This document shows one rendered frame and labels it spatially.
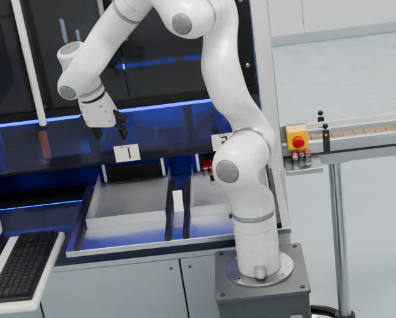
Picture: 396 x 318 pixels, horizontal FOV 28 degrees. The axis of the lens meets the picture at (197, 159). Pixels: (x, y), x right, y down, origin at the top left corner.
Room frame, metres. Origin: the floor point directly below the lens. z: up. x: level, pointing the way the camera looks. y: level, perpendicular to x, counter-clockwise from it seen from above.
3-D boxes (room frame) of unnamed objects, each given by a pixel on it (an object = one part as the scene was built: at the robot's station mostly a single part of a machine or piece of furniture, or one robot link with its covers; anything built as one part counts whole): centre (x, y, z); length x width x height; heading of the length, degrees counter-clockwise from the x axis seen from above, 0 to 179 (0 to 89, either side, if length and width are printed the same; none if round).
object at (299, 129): (2.53, -0.35, 0.99); 0.08 x 0.07 x 0.07; 176
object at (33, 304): (2.24, 0.65, 0.79); 0.45 x 0.28 x 0.03; 174
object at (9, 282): (2.23, 0.60, 0.82); 0.40 x 0.14 x 0.02; 174
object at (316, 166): (2.57, -0.37, 0.87); 0.14 x 0.13 x 0.02; 176
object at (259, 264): (1.92, -0.13, 0.95); 0.19 x 0.19 x 0.18
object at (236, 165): (1.90, -0.11, 1.16); 0.19 x 0.12 x 0.24; 149
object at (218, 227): (2.37, 0.08, 0.87); 0.70 x 0.48 x 0.02; 86
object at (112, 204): (2.45, 0.25, 0.90); 0.34 x 0.26 x 0.04; 176
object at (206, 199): (2.43, -0.09, 0.90); 0.34 x 0.26 x 0.04; 176
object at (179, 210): (2.28, 0.09, 0.91); 0.14 x 0.03 x 0.06; 177
